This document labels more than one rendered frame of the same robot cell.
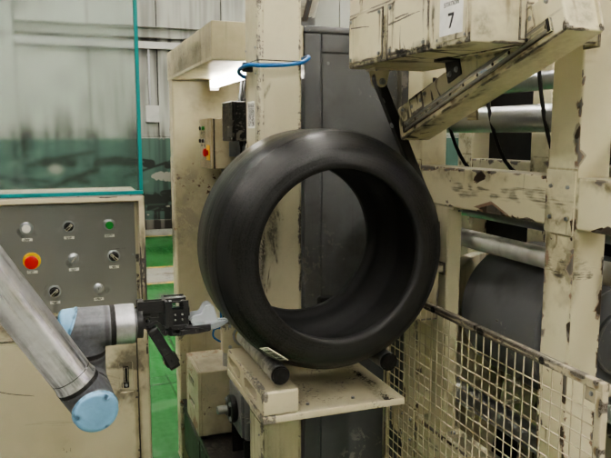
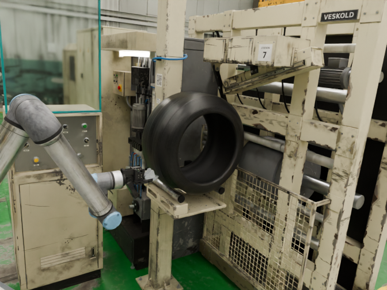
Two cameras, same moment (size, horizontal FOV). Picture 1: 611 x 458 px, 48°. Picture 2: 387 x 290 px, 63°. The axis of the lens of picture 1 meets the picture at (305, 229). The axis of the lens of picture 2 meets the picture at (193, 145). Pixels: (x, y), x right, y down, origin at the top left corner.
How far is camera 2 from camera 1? 0.44 m
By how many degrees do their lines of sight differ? 15
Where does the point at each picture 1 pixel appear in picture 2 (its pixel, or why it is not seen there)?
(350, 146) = (215, 103)
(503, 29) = (285, 61)
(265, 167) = (182, 112)
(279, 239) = not seen: hidden behind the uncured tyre
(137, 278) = (97, 150)
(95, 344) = (105, 190)
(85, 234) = (72, 130)
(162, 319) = (132, 177)
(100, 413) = (114, 221)
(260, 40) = (167, 47)
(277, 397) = (179, 208)
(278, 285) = not seen: hidden behind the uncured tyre
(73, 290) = not seen: hidden behind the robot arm
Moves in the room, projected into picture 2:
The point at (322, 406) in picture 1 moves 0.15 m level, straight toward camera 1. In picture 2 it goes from (195, 210) to (201, 222)
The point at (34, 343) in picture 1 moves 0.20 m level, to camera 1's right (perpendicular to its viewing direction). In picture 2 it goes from (89, 194) to (137, 193)
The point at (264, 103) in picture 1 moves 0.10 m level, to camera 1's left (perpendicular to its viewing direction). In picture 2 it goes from (167, 76) to (150, 75)
